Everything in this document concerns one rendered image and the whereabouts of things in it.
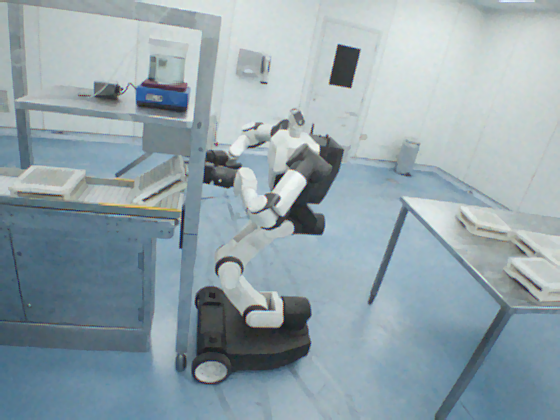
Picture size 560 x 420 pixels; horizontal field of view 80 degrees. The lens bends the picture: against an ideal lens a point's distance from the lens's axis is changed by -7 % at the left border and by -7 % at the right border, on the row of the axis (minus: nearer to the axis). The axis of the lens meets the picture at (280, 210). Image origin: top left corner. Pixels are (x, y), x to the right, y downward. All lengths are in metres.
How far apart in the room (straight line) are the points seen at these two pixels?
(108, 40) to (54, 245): 3.80
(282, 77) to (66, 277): 4.32
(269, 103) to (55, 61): 2.89
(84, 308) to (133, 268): 0.36
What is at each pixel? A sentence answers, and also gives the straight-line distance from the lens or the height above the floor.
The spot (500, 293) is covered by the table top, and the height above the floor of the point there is 0.88.
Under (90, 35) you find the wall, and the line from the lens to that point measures 5.33.
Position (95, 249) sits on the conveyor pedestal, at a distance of 1.80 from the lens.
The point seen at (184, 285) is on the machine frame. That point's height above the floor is 0.58.
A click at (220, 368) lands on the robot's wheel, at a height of 0.11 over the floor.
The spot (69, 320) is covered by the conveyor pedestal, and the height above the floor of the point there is 0.22.
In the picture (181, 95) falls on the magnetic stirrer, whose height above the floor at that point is 1.39.
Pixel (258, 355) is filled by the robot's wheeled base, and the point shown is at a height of 0.15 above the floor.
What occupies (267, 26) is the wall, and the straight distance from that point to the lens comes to 5.41.
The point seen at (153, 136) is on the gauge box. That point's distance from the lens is 1.69.
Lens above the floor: 1.64
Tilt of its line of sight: 25 degrees down
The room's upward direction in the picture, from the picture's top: 12 degrees clockwise
